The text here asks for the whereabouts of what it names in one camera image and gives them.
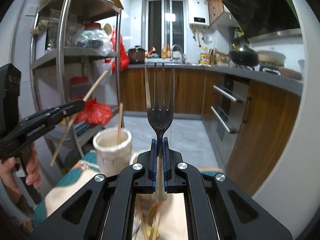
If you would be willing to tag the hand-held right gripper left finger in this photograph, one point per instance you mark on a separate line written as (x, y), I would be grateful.
(154, 160)

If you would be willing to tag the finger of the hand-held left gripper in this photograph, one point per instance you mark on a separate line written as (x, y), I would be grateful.
(73, 105)
(42, 121)

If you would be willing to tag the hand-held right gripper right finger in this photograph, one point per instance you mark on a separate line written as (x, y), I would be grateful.
(165, 160)

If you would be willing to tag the metal fork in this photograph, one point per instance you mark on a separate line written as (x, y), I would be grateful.
(160, 120)

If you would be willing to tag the white floral ceramic utensil holder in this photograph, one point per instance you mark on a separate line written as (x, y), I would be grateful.
(112, 152)

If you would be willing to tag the person's left forearm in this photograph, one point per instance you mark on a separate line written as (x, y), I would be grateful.
(10, 202)

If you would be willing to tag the person's left hand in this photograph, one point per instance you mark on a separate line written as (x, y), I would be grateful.
(32, 166)

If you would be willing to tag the red lidded plastic container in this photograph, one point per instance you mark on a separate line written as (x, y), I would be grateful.
(80, 86)

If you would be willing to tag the red plastic bag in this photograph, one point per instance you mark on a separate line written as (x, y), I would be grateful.
(96, 111)
(122, 55)

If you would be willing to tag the metal shelf rack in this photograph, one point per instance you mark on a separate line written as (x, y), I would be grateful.
(75, 55)

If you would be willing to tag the printed teal table mat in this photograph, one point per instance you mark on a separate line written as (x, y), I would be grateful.
(75, 180)

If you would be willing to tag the clear jar with red lid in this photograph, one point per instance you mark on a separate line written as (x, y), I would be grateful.
(92, 38)

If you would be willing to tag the dark pressure cooker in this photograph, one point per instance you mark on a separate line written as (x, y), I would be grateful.
(136, 55)

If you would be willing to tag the built-in steel oven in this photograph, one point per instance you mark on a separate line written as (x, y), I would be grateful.
(230, 105)

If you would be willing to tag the wooden base cabinets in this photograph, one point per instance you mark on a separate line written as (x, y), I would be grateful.
(267, 130)

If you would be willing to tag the sauce bottles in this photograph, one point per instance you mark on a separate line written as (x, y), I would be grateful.
(166, 52)

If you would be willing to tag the cooking oil bottle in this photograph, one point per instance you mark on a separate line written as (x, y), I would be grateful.
(204, 58)

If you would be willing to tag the metal sink faucet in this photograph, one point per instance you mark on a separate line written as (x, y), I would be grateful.
(176, 50)

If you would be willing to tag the grey kitchen countertop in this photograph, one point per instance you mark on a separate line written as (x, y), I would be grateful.
(250, 75)

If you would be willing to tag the kitchen window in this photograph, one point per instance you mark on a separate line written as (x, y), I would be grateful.
(165, 25)

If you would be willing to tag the black wok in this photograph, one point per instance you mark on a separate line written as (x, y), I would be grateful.
(243, 57)

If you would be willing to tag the white cooking pot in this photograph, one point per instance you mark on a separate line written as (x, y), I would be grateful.
(272, 57)

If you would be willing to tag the brown bowl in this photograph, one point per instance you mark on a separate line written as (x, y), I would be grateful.
(290, 73)

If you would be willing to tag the white water heater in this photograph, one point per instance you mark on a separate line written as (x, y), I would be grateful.
(198, 11)

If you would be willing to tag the black range hood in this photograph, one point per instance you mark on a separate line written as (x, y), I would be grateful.
(262, 7)

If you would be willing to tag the wooden wall cabinet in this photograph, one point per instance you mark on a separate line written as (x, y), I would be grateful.
(220, 2)

